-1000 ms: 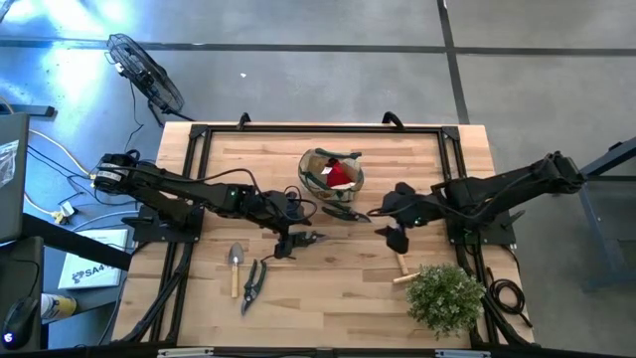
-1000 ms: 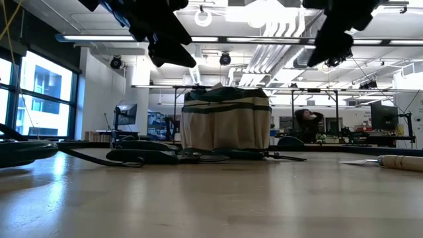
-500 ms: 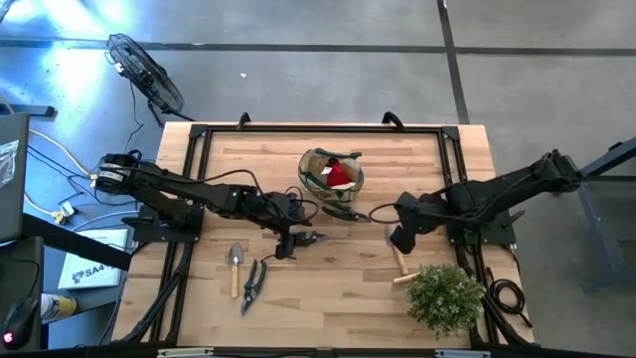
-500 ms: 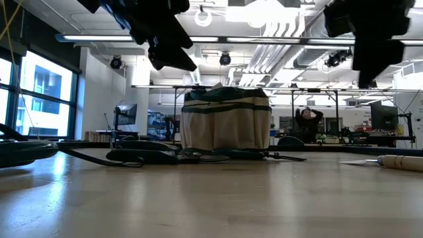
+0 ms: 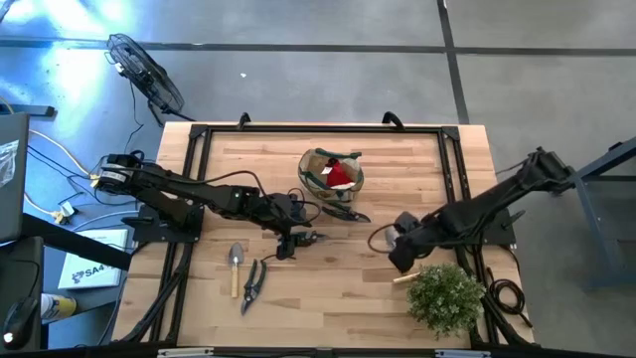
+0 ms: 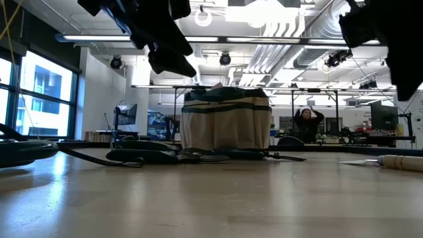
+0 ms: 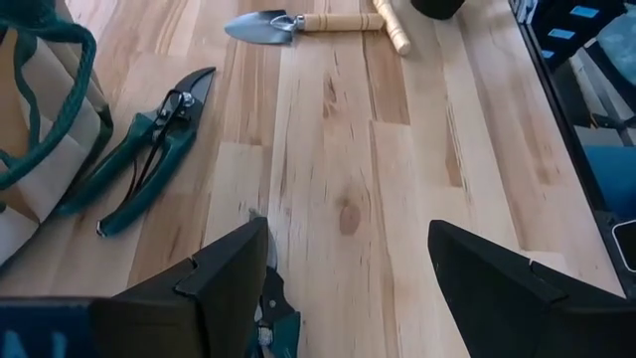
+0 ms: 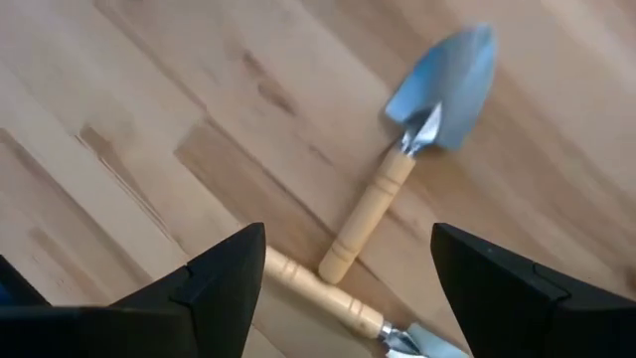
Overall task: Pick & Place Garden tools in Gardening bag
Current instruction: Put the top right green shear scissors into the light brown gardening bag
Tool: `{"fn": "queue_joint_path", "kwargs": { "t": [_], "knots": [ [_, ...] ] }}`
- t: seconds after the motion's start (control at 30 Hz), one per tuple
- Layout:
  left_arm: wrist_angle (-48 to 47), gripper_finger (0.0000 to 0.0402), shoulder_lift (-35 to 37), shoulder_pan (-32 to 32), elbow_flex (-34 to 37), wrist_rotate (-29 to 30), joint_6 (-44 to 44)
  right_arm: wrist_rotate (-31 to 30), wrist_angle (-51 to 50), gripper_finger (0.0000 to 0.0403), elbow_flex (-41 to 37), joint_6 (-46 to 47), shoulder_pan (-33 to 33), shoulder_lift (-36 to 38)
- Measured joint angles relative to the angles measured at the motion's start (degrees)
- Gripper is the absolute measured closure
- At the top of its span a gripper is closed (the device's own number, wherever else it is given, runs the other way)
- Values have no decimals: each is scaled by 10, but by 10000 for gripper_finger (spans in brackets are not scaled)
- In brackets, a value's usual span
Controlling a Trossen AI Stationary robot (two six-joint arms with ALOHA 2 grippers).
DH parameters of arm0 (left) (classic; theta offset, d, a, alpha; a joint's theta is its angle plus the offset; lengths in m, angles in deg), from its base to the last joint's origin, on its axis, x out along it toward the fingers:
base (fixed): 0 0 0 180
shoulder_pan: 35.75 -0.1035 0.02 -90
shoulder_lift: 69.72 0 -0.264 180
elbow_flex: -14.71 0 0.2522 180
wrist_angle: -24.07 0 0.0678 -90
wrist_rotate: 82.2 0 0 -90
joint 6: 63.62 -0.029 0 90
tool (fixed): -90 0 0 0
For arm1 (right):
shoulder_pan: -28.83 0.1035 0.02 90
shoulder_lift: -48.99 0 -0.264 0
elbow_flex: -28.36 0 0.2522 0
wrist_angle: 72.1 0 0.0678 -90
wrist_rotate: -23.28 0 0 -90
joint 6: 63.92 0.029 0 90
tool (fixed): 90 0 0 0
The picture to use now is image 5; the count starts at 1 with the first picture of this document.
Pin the artificial green plant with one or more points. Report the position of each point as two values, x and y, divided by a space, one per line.
444 301

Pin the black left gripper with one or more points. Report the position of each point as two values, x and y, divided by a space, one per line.
287 248

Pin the clear plastic bag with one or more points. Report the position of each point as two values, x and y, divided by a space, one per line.
7 164

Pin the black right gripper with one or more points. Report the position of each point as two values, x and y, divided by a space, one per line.
405 253

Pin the silver aluminium bracket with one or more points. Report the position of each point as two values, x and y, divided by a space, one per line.
184 353
462 354

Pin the dark grey computer case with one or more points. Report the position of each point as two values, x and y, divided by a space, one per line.
15 199

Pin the beige green-trimmed gardening bag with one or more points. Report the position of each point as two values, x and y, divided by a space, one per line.
318 184

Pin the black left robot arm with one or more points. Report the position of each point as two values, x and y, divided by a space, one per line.
169 191

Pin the black metal beam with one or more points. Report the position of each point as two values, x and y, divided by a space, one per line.
74 242

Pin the black computer mouse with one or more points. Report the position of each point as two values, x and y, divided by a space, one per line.
20 323

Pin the blue-grey metal stand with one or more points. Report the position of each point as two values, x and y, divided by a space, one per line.
613 155

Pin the black aluminium table frame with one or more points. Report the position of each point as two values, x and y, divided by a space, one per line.
323 129

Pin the white printed box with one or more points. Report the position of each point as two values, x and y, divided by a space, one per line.
94 268

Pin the dark green hand pruner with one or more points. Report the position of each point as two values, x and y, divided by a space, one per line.
343 211

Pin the black operator desk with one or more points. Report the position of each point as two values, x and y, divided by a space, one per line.
20 268

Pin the yellow white spray can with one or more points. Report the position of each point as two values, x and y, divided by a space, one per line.
59 306

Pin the black floor fan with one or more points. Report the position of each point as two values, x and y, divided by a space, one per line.
149 79

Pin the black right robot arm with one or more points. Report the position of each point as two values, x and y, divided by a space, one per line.
477 209

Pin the yellow power plug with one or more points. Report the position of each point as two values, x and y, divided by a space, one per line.
93 181

